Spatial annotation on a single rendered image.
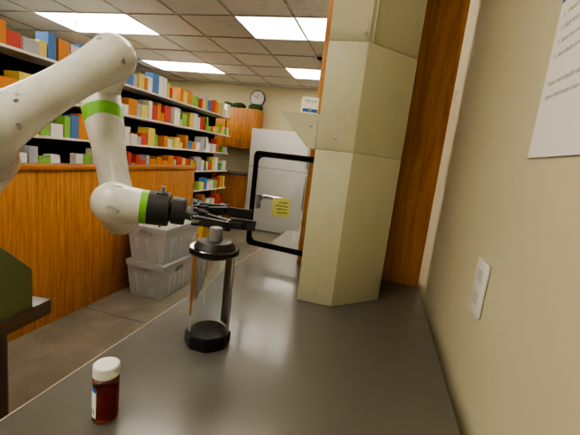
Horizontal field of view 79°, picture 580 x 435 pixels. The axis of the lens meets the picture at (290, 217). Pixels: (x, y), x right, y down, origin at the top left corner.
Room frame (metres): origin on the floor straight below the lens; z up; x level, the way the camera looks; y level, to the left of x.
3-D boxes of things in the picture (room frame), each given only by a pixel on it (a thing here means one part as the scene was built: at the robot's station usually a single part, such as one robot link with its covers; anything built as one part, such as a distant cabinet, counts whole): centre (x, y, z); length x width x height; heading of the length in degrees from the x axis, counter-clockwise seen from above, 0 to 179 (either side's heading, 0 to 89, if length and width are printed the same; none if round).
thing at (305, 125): (1.22, -0.03, 1.46); 0.32 x 0.11 x 0.10; 166
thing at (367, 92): (1.18, -0.21, 1.33); 0.32 x 0.25 x 0.77; 166
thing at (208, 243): (0.75, 0.16, 1.18); 0.09 x 0.09 x 0.07
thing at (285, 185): (1.41, 0.03, 1.19); 0.30 x 0.01 x 0.40; 68
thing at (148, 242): (3.21, 1.14, 0.49); 0.60 x 0.42 x 0.33; 166
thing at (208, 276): (0.75, 0.16, 1.06); 0.11 x 0.11 x 0.21
